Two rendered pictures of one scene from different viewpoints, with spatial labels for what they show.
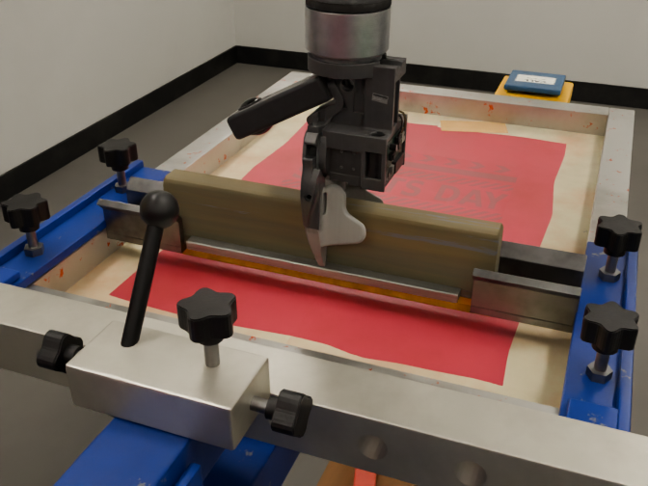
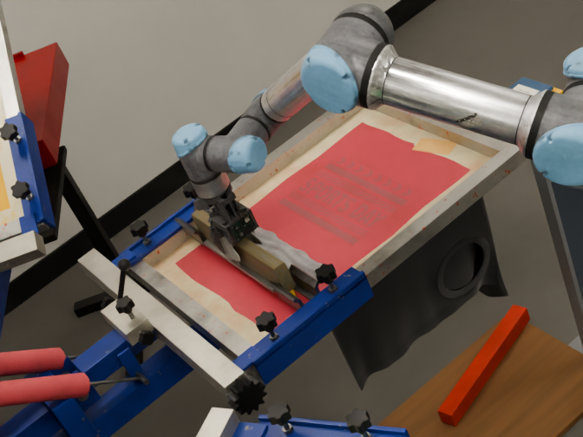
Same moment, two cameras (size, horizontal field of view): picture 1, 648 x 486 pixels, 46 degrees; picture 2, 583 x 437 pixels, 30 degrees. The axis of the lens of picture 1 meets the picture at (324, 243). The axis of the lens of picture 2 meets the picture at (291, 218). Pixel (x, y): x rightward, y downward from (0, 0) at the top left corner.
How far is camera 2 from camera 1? 194 cm
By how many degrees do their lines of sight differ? 40
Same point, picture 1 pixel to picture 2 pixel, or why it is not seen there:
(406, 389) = (190, 334)
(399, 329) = (259, 299)
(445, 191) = (359, 209)
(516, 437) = (201, 356)
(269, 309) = (223, 280)
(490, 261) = (277, 278)
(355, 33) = (201, 190)
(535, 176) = (418, 201)
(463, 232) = (265, 265)
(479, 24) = not seen: outside the picture
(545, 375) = not seen: hidden behind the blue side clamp
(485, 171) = (396, 193)
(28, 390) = not seen: hidden behind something
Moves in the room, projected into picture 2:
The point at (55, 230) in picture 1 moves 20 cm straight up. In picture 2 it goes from (160, 230) to (125, 166)
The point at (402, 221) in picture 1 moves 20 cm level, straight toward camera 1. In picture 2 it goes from (251, 255) to (192, 319)
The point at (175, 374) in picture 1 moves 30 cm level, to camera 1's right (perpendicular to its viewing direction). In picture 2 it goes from (121, 320) to (229, 343)
